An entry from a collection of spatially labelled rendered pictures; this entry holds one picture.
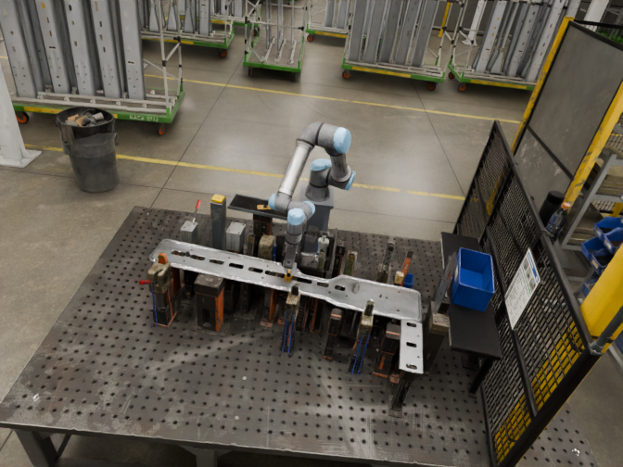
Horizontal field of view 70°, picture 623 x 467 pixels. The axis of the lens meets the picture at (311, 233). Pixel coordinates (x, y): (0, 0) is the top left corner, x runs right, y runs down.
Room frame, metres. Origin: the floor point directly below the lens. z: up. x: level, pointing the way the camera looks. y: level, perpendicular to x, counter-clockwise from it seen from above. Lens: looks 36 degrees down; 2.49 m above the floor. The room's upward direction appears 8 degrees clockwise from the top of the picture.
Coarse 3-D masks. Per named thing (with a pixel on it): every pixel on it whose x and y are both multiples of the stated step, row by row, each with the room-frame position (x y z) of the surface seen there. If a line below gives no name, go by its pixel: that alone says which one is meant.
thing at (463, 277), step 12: (468, 252) 1.88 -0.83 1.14; (480, 252) 1.87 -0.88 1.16; (468, 264) 1.88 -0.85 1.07; (480, 264) 1.87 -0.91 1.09; (456, 276) 1.71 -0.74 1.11; (468, 276) 1.82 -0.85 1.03; (480, 276) 1.83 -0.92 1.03; (492, 276) 1.69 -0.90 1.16; (456, 288) 1.62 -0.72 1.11; (468, 288) 1.59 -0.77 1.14; (480, 288) 1.74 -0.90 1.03; (492, 288) 1.61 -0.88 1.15; (456, 300) 1.60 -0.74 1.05; (468, 300) 1.59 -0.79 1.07; (480, 300) 1.58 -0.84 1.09
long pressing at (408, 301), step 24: (168, 240) 1.80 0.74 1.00; (192, 264) 1.65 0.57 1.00; (216, 264) 1.67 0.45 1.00; (240, 264) 1.70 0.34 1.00; (264, 264) 1.73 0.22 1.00; (288, 288) 1.58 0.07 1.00; (312, 288) 1.60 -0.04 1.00; (360, 288) 1.65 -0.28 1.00; (384, 288) 1.67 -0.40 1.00; (408, 288) 1.69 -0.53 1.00; (384, 312) 1.50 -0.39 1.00; (408, 312) 1.52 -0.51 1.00
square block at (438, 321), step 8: (432, 312) 1.49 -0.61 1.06; (432, 320) 1.44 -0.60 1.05; (440, 320) 1.45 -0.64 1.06; (448, 320) 1.45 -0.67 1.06; (432, 328) 1.41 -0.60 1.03; (440, 328) 1.41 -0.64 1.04; (448, 328) 1.41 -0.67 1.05; (424, 336) 1.48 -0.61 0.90; (432, 336) 1.42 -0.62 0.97; (440, 336) 1.41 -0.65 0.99; (424, 344) 1.43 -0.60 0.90; (432, 344) 1.42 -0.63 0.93; (440, 344) 1.41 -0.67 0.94; (424, 352) 1.42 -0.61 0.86; (432, 352) 1.41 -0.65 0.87; (424, 360) 1.42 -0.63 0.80; (432, 360) 1.41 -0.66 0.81; (416, 368) 1.42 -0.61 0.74; (424, 368) 1.41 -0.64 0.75
